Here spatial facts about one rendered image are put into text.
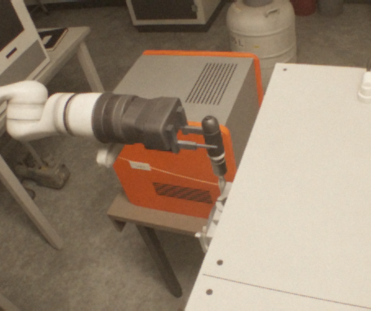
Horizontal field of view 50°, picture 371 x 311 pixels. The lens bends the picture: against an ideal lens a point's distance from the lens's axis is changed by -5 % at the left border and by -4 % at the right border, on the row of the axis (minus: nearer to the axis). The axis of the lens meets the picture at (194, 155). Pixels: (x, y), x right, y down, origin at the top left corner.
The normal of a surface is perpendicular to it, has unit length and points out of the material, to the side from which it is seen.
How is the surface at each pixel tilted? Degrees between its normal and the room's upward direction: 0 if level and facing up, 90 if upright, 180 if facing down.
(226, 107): 0
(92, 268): 0
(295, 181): 0
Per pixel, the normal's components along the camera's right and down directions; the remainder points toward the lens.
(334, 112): -0.19, -0.69
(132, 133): -0.14, 0.72
